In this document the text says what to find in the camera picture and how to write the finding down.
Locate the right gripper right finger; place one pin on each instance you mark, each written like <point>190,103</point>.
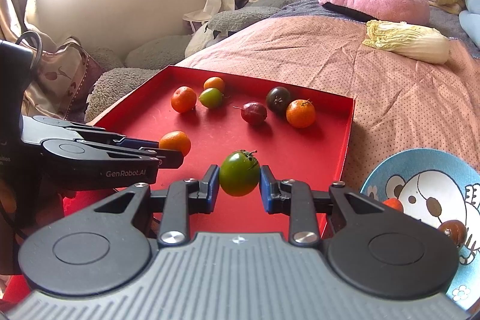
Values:
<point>299,202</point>

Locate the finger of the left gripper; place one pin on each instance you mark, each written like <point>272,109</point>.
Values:
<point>85,152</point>
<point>39,128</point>

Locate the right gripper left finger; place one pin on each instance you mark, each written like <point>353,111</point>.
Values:
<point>177,203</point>

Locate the green tomato front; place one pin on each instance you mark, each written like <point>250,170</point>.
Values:
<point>239,173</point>

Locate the green tomato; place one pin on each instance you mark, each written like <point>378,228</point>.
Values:
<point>239,173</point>
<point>211,98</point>

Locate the orange tangerine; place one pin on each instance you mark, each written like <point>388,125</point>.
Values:
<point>183,99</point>
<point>301,113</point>

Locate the dark red plum fruit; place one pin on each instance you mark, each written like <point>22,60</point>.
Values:
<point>254,113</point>

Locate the small red fruit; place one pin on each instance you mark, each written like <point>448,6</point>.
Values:
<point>394,203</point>

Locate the large dark brown tomato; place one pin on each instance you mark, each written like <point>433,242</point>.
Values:
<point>455,230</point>

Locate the red shallow tray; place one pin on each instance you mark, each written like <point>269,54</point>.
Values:
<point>315,154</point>

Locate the green tomato back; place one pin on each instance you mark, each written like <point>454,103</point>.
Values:
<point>211,98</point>

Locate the small orange tomato back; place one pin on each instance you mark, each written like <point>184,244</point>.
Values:
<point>214,82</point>

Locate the dark purple tomato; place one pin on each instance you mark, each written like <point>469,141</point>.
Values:
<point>278,99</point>

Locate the blue cartoon plate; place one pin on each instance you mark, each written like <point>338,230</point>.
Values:
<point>441,190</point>

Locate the pink dotted bedspread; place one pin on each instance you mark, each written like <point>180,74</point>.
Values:
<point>400,103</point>

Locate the white tote bag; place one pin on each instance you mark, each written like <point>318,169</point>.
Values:
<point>196,19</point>

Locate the napa cabbage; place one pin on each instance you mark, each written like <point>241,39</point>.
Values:
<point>417,42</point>

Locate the light blue blanket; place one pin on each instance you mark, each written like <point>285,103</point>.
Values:
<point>470,20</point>

